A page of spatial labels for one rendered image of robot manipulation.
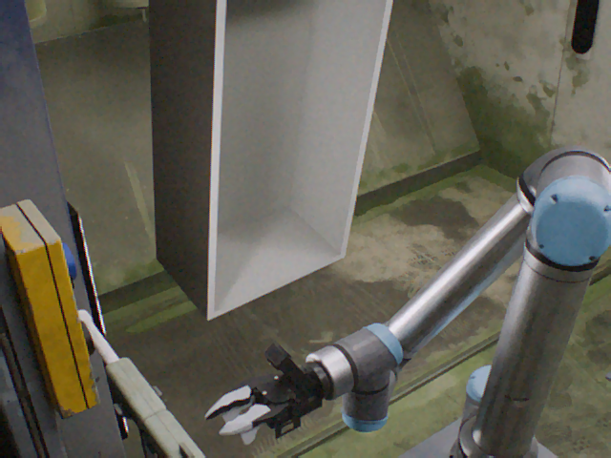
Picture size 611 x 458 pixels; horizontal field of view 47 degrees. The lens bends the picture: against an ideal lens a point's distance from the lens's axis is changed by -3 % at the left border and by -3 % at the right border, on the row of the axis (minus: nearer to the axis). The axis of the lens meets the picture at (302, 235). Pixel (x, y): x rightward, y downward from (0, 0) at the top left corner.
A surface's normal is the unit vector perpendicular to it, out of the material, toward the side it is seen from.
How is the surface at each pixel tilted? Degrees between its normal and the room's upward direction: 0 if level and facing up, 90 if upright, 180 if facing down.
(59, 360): 90
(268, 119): 102
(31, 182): 90
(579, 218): 82
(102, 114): 57
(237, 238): 12
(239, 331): 0
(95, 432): 90
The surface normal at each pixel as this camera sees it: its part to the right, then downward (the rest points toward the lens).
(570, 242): -0.31, 0.39
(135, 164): 0.47, -0.11
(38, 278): 0.58, 0.42
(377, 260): -0.03, -0.85
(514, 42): -0.81, 0.33
